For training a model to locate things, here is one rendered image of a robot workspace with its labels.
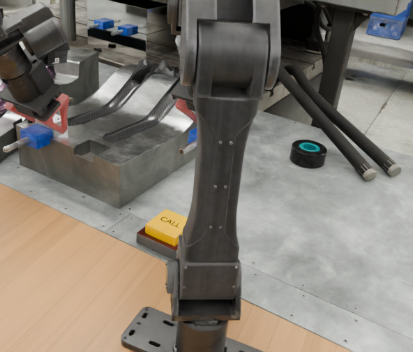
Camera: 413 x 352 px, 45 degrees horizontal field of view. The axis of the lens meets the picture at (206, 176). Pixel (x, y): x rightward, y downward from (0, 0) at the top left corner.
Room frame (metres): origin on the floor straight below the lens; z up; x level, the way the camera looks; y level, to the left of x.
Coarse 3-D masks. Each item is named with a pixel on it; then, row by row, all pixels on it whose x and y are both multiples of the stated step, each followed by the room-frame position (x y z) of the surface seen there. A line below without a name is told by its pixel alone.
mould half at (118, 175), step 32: (96, 96) 1.07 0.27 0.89; (160, 96) 1.05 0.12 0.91; (96, 128) 0.91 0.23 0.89; (160, 128) 0.95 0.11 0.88; (192, 128) 0.97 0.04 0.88; (32, 160) 0.86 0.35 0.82; (64, 160) 0.82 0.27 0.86; (96, 160) 0.79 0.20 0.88; (128, 160) 0.79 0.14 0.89; (160, 160) 0.87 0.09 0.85; (96, 192) 0.79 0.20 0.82; (128, 192) 0.78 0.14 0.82
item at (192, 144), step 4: (196, 128) 0.82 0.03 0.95; (192, 132) 0.80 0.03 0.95; (196, 132) 0.80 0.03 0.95; (188, 136) 0.81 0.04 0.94; (192, 136) 0.80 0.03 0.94; (196, 136) 0.80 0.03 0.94; (188, 140) 0.81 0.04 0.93; (192, 140) 0.80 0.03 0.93; (196, 140) 0.79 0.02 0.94; (188, 144) 0.77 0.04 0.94; (192, 144) 0.77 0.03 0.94; (196, 144) 0.78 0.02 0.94; (180, 148) 0.75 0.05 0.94; (184, 148) 0.75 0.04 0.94; (188, 148) 0.76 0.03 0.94; (192, 148) 0.77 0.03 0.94; (180, 152) 0.75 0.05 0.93; (184, 152) 0.74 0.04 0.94
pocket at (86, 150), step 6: (84, 144) 0.84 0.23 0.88; (90, 144) 0.85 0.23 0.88; (96, 144) 0.84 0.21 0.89; (102, 144) 0.84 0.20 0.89; (78, 150) 0.82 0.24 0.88; (84, 150) 0.84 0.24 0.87; (90, 150) 0.85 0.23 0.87; (96, 150) 0.84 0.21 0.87; (102, 150) 0.84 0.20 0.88; (78, 156) 0.81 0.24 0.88; (84, 156) 0.83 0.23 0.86; (90, 156) 0.83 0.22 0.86
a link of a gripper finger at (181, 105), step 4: (180, 100) 0.82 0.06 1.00; (184, 100) 0.82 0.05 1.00; (176, 104) 0.81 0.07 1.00; (180, 104) 0.81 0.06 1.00; (184, 104) 0.81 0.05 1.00; (180, 108) 0.80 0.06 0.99; (184, 108) 0.80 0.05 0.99; (184, 112) 0.81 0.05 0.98; (188, 112) 0.81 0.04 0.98; (192, 112) 0.82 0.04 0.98; (188, 116) 0.82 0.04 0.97; (192, 116) 0.82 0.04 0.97; (196, 120) 0.84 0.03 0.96
